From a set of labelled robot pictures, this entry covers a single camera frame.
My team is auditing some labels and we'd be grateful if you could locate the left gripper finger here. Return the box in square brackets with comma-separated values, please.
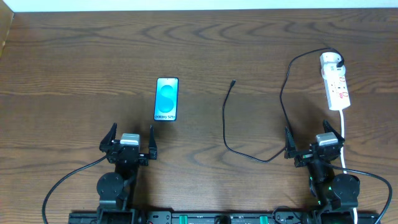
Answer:
[99, 123, 117, 152]
[149, 125, 157, 160]

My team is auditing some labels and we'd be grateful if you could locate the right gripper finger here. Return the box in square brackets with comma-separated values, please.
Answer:
[323, 119, 345, 144]
[284, 127, 297, 159]

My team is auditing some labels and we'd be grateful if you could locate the blue screen Galaxy smartphone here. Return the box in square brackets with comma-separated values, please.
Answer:
[154, 77, 179, 121]

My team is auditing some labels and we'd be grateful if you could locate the black USB charging cable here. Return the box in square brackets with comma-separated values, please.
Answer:
[221, 47, 345, 164]

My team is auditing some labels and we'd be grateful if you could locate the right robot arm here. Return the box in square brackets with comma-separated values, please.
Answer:
[284, 120, 360, 223]

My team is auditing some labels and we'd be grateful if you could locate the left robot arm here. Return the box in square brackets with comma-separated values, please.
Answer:
[96, 123, 157, 223]

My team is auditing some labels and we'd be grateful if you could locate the white USB charger plug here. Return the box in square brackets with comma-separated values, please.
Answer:
[320, 52, 346, 72]

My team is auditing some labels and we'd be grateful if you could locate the white power strip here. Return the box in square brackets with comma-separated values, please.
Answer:
[321, 66, 351, 111]

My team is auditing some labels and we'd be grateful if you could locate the white power strip cord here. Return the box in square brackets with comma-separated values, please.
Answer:
[338, 109, 359, 224]

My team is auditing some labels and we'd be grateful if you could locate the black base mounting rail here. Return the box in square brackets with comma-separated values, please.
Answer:
[68, 210, 382, 224]

